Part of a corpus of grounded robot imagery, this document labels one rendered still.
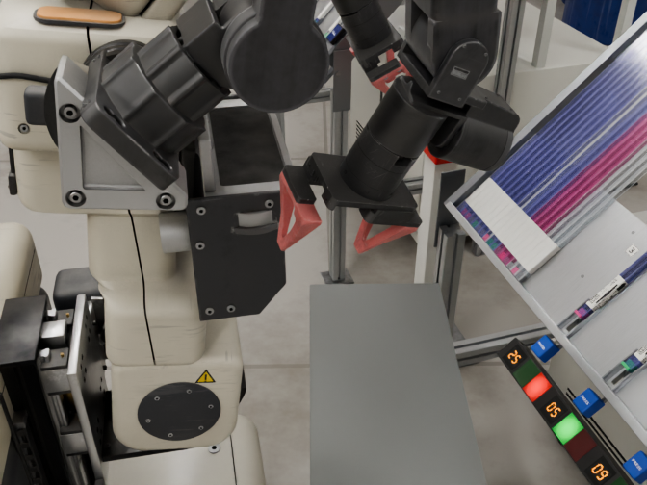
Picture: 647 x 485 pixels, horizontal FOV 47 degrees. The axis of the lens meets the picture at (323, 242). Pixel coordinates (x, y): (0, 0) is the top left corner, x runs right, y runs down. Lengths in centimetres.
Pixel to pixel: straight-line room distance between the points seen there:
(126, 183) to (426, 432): 65
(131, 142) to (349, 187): 22
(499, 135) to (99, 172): 35
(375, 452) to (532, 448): 90
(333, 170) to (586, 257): 57
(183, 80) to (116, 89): 5
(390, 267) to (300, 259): 30
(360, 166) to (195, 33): 20
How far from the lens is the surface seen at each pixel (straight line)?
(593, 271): 115
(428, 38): 62
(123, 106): 58
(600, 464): 105
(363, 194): 69
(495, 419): 197
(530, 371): 114
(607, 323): 111
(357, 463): 107
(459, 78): 63
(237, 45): 55
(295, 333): 216
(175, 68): 57
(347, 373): 118
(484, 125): 69
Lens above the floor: 143
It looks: 35 degrees down
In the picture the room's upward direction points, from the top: straight up
